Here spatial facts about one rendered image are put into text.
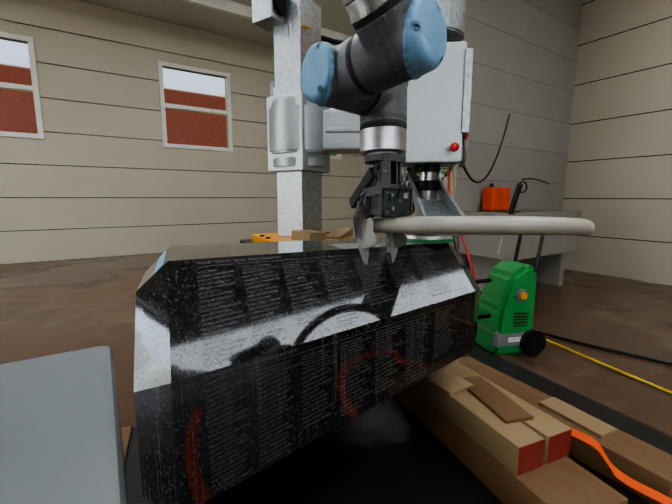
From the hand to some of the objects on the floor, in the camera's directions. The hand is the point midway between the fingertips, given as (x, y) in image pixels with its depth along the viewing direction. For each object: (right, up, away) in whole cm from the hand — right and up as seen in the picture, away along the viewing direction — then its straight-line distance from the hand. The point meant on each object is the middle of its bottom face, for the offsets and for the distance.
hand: (377, 257), depth 75 cm
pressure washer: (+106, -64, +173) cm, 213 cm away
